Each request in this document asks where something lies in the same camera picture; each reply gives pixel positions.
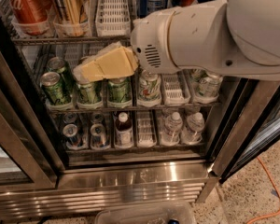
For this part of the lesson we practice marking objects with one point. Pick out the silver can right back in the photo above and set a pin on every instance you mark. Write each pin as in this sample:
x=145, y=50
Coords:
x=197, y=74

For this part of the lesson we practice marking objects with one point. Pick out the empty white tray middle shelf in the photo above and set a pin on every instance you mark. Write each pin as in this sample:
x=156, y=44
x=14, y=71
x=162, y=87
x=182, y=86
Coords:
x=174, y=89

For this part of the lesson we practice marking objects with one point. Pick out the green can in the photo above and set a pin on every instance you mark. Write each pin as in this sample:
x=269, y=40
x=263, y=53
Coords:
x=61, y=66
x=53, y=86
x=89, y=93
x=119, y=90

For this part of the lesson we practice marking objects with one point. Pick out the silver blue can front left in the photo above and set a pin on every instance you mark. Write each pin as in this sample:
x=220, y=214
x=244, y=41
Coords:
x=70, y=131

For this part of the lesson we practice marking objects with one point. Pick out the silver blue can back left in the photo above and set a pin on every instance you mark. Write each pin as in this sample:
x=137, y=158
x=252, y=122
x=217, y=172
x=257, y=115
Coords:
x=71, y=118

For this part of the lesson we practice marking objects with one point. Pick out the stainless steel fridge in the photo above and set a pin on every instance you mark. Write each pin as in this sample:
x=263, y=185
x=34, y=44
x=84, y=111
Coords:
x=91, y=180

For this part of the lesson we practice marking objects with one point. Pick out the silver blue can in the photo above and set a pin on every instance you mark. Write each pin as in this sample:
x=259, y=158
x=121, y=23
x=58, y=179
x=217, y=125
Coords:
x=71, y=118
x=98, y=136
x=97, y=117
x=70, y=131

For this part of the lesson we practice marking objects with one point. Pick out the clear water bottle left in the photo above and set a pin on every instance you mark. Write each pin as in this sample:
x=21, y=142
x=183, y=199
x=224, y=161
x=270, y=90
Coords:
x=172, y=128

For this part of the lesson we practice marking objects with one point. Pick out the white diet can front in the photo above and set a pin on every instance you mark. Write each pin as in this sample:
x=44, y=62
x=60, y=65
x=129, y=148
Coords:
x=149, y=86

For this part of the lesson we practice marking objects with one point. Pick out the green can front left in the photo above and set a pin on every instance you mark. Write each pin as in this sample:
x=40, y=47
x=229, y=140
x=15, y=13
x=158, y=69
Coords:
x=53, y=86

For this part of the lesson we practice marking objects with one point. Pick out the dark drink bottle white cap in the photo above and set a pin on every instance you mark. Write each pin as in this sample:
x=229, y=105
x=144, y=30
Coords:
x=124, y=130

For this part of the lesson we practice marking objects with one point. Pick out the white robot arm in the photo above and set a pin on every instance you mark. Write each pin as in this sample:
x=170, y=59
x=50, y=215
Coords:
x=236, y=38

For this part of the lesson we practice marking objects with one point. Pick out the fridge glass door left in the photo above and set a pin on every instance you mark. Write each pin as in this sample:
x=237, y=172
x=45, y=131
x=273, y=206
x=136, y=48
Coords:
x=25, y=167

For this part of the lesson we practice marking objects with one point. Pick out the fridge sliding door right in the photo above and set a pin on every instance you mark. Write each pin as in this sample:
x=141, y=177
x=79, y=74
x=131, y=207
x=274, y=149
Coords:
x=257, y=129

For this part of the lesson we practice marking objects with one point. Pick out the empty white tray shelf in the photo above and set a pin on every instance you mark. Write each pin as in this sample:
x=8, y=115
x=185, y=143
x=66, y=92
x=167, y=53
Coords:
x=174, y=89
x=146, y=135

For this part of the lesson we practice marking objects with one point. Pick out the clear plastic bin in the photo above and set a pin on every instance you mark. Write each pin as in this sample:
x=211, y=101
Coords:
x=168, y=212

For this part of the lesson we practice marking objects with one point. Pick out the orange gold soda can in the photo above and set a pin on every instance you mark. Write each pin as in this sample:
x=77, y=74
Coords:
x=72, y=18

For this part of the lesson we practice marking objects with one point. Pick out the clear water bottle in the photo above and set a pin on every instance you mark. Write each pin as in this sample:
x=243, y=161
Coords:
x=193, y=128
x=172, y=128

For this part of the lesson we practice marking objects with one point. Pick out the silver can right front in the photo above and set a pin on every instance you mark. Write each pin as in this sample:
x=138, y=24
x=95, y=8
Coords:
x=209, y=85

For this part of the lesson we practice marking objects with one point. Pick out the red cola can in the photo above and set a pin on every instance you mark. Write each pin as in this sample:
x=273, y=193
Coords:
x=31, y=15

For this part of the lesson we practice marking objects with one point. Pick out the green can back left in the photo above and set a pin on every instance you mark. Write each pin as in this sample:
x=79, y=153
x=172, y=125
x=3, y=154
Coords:
x=61, y=66

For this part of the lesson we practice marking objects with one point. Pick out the clear water bottle right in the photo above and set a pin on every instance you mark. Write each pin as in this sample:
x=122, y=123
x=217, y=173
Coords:
x=193, y=128

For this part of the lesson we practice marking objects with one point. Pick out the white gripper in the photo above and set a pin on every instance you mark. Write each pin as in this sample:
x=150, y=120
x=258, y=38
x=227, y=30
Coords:
x=148, y=44

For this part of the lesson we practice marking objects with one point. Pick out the empty white tray bottom shelf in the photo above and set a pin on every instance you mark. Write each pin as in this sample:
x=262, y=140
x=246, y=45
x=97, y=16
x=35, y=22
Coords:
x=146, y=135

